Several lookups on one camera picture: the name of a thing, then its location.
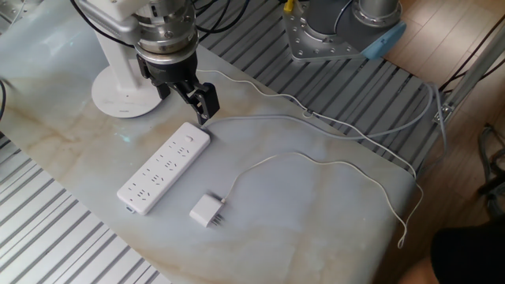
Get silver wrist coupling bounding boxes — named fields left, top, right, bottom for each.
left=133, top=2, right=198, bottom=64

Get grey power strip cable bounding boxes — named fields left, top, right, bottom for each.
left=200, top=81, right=450, bottom=174

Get black cables behind post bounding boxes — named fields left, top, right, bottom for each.
left=439, top=15, right=505, bottom=94

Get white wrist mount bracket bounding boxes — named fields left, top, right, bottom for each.
left=77, top=0, right=159, bottom=35

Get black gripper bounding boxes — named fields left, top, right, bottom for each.
left=136, top=51, right=221, bottom=126

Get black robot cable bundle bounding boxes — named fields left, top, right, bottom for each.
left=69, top=0, right=253, bottom=49

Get black shirt sleeve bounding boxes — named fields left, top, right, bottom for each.
left=429, top=220, right=505, bottom=284

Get dark metal chair base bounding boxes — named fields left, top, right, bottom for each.
left=477, top=124, right=505, bottom=222

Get white lamp base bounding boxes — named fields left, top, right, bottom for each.
left=91, top=29, right=165, bottom=118

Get thin white lamp cord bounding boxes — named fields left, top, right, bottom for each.
left=196, top=69, right=425, bottom=250

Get aluminium frame post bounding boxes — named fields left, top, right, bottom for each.
left=432, top=23, right=505, bottom=125

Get white power strip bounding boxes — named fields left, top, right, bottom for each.
left=116, top=121, right=211, bottom=216

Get white plug adapter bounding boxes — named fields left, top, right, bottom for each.
left=189, top=192, right=226, bottom=229

